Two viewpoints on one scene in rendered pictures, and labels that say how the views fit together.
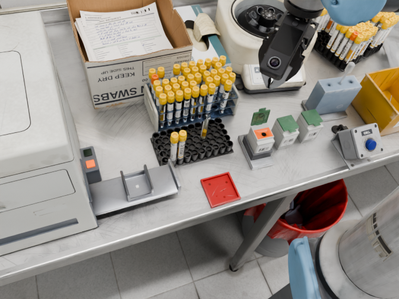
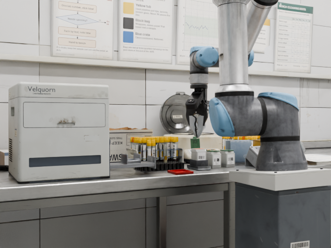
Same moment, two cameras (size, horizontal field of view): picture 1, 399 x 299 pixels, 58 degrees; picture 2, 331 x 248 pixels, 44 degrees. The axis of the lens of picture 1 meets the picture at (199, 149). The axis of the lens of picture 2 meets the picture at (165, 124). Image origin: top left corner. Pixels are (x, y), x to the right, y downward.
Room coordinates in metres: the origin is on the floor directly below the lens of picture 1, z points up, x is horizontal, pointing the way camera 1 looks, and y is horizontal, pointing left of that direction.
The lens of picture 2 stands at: (-1.08, -0.09, 1.07)
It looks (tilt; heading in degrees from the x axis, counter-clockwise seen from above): 1 degrees down; 3
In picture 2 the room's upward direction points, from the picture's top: straight up
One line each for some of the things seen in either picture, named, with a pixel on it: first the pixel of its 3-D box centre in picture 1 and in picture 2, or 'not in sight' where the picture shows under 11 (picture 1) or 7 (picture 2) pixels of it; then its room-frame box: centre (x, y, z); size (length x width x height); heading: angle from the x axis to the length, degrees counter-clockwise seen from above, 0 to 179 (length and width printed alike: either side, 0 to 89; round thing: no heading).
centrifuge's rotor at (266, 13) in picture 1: (265, 24); not in sight; (0.83, -0.11, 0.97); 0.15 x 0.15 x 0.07
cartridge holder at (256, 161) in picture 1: (256, 148); (198, 164); (0.48, -0.13, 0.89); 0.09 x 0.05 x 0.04; 28
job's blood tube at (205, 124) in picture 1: (205, 129); (165, 154); (0.48, 0.00, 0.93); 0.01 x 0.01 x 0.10
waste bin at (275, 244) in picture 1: (281, 209); not in sight; (0.68, -0.38, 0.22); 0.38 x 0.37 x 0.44; 120
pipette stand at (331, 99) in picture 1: (331, 97); (238, 152); (0.65, -0.30, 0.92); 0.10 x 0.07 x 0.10; 115
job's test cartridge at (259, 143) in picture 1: (259, 140); (198, 157); (0.48, -0.13, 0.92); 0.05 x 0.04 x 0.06; 28
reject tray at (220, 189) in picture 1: (220, 189); (180, 171); (0.36, -0.06, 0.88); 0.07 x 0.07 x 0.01; 30
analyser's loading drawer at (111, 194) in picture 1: (126, 188); (124, 161); (0.30, 0.13, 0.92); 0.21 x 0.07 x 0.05; 120
